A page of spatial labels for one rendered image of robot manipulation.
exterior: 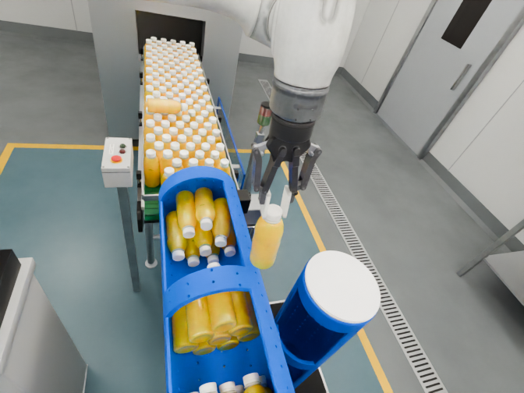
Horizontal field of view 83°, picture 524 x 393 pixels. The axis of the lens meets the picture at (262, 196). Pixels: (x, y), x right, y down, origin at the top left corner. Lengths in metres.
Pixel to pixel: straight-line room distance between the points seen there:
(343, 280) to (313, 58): 0.84
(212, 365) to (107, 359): 1.12
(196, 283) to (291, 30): 0.58
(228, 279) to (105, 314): 1.43
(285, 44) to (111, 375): 1.83
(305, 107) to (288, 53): 0.08
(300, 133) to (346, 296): 0.72
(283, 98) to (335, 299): 0.76
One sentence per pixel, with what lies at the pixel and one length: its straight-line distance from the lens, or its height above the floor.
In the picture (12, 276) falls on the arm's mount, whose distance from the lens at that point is 1.10.
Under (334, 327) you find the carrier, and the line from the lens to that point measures 1.09.
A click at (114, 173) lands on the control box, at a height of 1.07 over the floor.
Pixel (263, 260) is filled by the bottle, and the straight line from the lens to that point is 0.73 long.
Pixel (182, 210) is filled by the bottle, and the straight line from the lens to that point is 1.04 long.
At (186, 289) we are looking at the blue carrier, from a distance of 0.78.
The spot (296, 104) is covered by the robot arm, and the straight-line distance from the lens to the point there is 0.47.
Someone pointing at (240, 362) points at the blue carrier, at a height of 0.97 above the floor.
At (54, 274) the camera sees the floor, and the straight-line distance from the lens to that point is 2.33.
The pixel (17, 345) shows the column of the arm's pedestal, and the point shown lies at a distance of 1.15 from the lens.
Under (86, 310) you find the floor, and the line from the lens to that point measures 2.15.
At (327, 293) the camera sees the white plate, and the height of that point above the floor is 1.04.
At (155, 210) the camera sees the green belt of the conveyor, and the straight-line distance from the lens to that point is 1.35.
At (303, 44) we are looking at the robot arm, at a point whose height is 1.78.
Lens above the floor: 1.90
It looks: 43 degrees down
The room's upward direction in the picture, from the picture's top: 17 degrees clockwise
